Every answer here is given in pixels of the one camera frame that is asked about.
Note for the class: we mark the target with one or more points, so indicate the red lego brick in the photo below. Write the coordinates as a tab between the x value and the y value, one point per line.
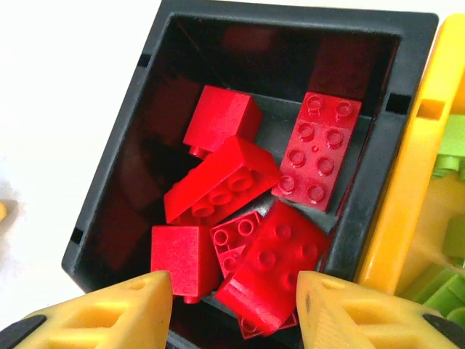
178	258
232	236
250	329
276	261
221	116
221	174
319	152

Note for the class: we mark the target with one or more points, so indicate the black plastic bin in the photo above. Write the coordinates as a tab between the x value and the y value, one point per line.
276	43

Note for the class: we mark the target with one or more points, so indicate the green lego brick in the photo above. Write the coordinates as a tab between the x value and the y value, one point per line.
450	145
439	291

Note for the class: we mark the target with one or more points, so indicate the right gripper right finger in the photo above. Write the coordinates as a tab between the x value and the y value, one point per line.
363	320

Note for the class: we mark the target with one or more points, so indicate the yellow plastic bin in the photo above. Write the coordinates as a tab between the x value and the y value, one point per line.
407	181

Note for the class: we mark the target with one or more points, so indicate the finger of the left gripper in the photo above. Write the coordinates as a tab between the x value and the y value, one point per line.
3	212

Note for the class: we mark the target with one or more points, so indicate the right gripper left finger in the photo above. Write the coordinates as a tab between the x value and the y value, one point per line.
91	320

